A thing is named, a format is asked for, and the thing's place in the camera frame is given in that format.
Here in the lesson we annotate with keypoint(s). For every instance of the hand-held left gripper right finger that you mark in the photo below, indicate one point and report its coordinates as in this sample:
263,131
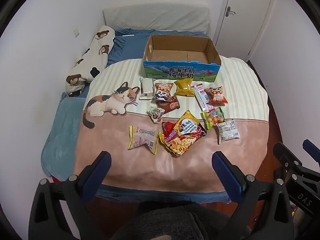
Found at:
226,172

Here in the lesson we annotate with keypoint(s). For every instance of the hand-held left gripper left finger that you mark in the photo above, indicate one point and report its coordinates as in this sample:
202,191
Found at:
100,170

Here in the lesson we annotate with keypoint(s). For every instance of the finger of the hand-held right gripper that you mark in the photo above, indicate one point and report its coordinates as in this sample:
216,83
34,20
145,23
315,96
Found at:
283,153
311,147

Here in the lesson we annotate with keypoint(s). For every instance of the white bread packet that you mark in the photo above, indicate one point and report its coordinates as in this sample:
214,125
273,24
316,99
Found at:
227,131

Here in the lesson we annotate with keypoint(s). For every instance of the yellow-edged clear snack packet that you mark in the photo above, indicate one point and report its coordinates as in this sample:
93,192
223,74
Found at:
143,140

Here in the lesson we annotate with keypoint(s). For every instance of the colourful candy ball bag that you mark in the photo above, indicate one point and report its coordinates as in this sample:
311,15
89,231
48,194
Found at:
212,118

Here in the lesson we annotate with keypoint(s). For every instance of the yellow instant noodle packet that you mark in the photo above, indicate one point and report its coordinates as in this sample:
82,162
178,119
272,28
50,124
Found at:
186,130

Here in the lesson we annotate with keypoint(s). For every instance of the red instant noodle packet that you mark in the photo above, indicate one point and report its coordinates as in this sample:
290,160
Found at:
168,127

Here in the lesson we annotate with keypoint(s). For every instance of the orange owl snack packet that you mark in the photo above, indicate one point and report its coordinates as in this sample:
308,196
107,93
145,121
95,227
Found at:
217,96

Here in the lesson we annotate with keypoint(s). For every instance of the long white pink packet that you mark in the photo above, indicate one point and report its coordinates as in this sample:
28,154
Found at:
201,95

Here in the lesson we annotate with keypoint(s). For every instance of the panda print snack packet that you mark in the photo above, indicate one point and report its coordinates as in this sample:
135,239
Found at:
162,91

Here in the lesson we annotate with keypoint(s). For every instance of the printed cardboard box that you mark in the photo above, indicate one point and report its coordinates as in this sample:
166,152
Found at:
175,52

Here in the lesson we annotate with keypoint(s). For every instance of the cat print blanket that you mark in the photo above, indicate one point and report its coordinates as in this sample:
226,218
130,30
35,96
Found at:
200,170

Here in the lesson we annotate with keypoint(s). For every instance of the teal fleece blanket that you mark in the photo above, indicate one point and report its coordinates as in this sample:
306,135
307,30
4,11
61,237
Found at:
62,130

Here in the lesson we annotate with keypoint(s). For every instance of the person's dark fleece clothing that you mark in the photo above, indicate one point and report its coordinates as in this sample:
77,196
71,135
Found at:
175,225

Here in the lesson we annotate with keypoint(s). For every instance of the small wrapped snack packet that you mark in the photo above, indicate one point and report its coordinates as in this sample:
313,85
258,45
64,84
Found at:
155,115

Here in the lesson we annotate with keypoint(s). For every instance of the brown snack packet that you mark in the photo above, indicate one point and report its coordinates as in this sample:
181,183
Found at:
171,105

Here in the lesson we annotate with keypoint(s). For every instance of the small white carton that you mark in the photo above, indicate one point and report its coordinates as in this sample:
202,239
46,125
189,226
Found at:
147,90

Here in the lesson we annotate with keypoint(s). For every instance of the plain yellow snack packet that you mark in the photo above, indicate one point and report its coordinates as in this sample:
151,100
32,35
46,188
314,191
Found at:
183,87

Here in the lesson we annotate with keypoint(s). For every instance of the bear print pillow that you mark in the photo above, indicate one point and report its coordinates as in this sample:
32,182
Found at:
92,55

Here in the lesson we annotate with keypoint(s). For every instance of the white pen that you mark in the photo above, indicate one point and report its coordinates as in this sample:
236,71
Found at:
128,35

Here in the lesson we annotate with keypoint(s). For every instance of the white door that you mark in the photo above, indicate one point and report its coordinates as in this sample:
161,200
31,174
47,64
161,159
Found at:
247,17

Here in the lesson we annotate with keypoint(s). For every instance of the white quilted cushion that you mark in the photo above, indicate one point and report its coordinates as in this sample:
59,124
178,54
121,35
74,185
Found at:
155,17

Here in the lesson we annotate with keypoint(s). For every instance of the white wall outlet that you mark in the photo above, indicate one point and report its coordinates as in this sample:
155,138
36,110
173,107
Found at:
76,32

